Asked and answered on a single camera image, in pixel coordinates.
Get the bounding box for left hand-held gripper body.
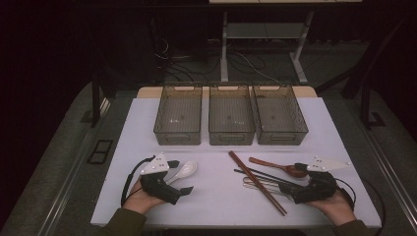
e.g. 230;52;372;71
140;152;182;207

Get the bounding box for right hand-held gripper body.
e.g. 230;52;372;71
291;155;352;205

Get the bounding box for white ceramic spoon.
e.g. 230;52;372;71
165;160;199;185

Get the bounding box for brown wooden chopstick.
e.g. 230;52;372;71
230;150;288;215
228;150;285;217

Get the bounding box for brown wooden spoon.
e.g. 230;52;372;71
248;156;309;179

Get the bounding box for clear grey plastic bin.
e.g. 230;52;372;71
152;82;204;147
251;83;310;146
208;82;257;147

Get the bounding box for person's left hand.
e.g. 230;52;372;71
122;179;167;216

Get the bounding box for person's right hand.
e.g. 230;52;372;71
306;189;358;227

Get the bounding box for black stand leg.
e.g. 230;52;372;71
359;82;387;130
90;70;116;129

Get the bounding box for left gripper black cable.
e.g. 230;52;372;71
120;155;155;207

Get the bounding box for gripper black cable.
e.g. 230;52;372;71
333;176;357;211
120;155;155;207

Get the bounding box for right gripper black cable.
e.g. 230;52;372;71
333;176;357;211

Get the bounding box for metal floor rail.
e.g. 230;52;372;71
362;127;417;227
35;131;97;236

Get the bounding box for black floor cable bundle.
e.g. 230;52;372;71
153;35;224;83

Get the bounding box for grey metal desk frame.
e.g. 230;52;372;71
219;10;315;85

